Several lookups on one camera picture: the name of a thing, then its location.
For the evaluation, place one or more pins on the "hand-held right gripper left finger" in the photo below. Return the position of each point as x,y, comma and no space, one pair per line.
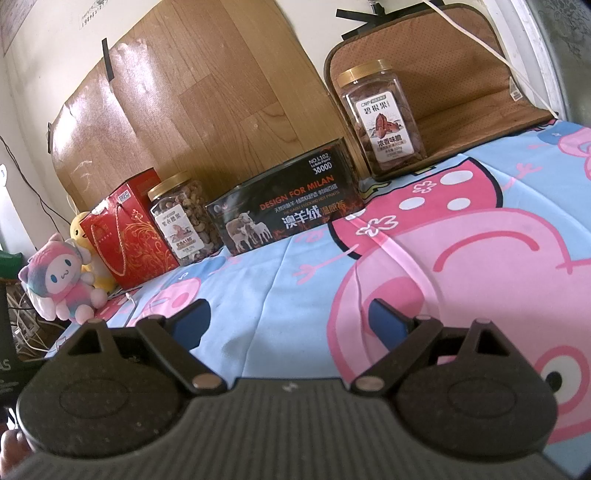
189,323

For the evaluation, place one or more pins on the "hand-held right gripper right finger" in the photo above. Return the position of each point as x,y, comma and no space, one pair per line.
388,321

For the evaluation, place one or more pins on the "black printed box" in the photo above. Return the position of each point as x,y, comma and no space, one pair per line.
286,207

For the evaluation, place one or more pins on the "pink plush toy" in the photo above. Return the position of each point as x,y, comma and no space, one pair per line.
60,281

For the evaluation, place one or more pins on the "cashew jar with gold lid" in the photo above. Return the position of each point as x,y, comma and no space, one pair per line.
187,221

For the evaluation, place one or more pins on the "red gift box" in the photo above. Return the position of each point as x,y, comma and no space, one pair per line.
129,240

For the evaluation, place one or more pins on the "green box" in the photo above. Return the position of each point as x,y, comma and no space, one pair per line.
8,265

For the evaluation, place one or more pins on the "printed blanket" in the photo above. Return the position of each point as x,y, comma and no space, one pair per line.
461,221

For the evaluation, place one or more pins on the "yellow plush toy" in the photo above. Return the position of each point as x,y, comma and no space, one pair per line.
83,235

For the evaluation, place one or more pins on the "pecan jar with gold lid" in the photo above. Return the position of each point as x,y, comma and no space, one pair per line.
383,124

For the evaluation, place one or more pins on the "wooden board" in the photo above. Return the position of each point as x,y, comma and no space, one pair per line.
207,92

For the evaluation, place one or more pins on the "brown seat cushion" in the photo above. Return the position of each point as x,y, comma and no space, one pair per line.
461,69

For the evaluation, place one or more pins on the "black tape strip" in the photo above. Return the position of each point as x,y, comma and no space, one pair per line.
353,14
108,57
358,33

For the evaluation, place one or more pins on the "white window frame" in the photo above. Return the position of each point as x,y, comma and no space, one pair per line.
540,50

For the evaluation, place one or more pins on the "wall calendar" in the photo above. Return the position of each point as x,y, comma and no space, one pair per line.
23,23

